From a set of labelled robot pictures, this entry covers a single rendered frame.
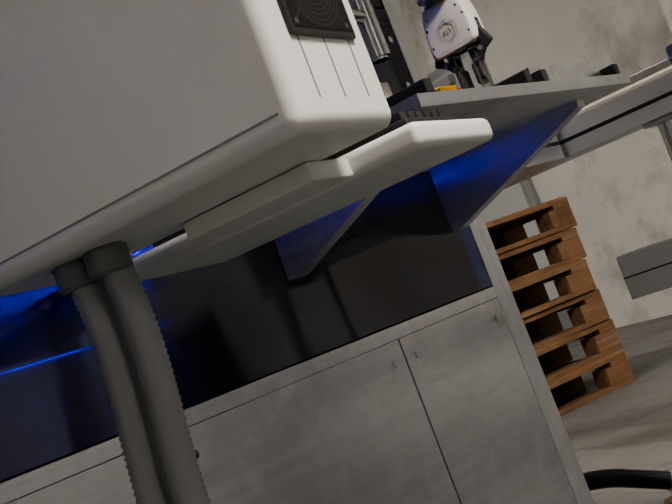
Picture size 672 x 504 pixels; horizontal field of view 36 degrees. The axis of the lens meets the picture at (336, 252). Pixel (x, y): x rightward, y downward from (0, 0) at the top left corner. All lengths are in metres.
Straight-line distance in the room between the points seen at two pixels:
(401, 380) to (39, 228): 0.85
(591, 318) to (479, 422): 2.55
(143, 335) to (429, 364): 0.85
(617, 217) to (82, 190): 5.87
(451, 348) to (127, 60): 1.08
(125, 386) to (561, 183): 6.06
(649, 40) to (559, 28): 0.73
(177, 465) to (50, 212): 0.29
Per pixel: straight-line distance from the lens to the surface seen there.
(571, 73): 1.85
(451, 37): 1.97
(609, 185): 6.76
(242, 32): 0.94
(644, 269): 2.83
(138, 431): 1.15
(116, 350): 1.15
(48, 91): 1.10
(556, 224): 4.47
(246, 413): 1.52
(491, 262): 2.14
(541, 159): 2.71
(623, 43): 6.43
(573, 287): 4.42
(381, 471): 1.71
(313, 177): 1.06
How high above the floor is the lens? 0.63
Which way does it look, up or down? 4 degrees up
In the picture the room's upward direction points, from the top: 21 degrees counter-clockwise
